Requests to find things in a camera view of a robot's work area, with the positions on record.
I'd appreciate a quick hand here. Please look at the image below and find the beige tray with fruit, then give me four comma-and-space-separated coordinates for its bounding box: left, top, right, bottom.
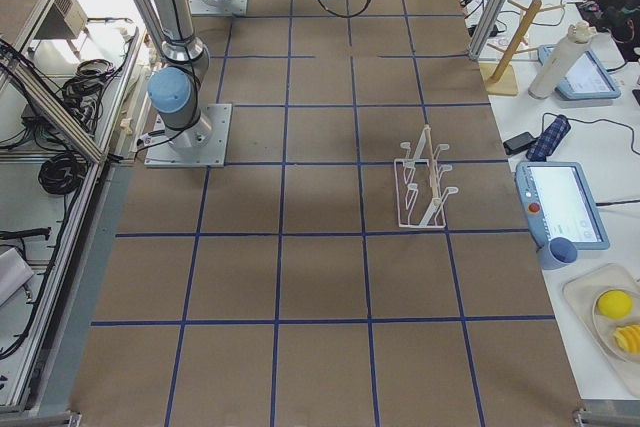
563, 263, 639, 397

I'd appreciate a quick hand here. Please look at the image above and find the plaid fabric pouch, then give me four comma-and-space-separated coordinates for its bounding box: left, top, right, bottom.
525, 115, 571, 162

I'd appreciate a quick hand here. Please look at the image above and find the white wire cup rack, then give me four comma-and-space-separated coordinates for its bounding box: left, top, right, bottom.
393, 124, 459, 230

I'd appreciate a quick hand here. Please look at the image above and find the wooden mug stand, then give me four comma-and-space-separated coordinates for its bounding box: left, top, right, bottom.
479, 0, 564, 96

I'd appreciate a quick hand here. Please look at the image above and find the yellow lemon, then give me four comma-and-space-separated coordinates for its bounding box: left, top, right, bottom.
596, 290, 633, 320

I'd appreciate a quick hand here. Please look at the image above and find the sliced lemon toy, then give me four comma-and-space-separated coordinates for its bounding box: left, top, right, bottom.
613, 324, 640, 354

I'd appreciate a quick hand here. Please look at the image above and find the black cable coil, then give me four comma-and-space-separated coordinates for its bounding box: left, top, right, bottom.
38, 152, 84, 196

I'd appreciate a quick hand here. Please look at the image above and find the blue cup on desk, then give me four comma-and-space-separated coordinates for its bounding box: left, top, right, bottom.
537, 237, 578, 270

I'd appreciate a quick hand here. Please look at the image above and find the black phone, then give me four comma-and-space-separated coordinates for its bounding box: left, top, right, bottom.
503, 131, 537, 156

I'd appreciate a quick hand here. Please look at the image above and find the white cylinder bottle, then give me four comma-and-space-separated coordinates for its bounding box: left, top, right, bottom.
528, 20, 597, 99

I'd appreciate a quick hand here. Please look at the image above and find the blue teach pendant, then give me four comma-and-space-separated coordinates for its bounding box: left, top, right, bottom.
538, 42, 621, 101
515, 162, 610, 250

